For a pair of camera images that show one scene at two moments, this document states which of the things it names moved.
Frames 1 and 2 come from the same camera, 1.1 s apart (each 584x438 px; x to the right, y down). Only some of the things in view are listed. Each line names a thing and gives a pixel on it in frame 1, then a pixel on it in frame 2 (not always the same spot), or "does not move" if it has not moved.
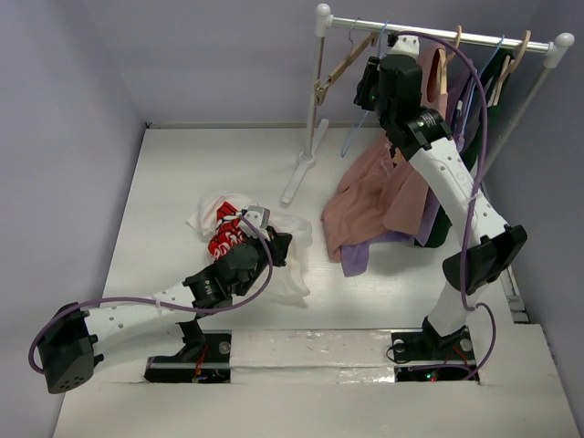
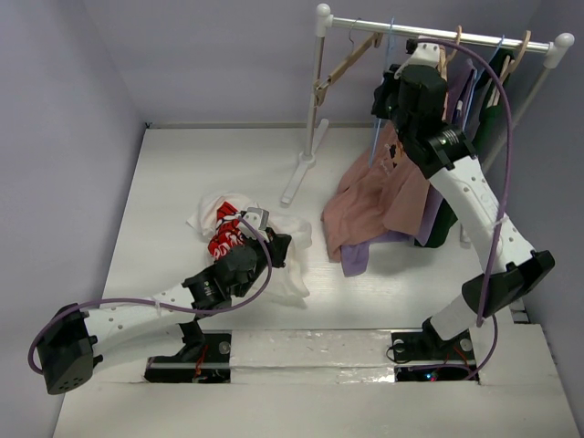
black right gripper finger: [365, 97] -> [383, 105]
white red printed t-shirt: [222, 219] does not move
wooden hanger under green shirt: [507, 67] does not move
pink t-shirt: [381, 193] does not move
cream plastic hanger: [443, 63] does not move
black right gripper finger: [370, 78] -> [390, 80]
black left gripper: [279, 243] does not move
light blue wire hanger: [360, 123] -> [387, 62]
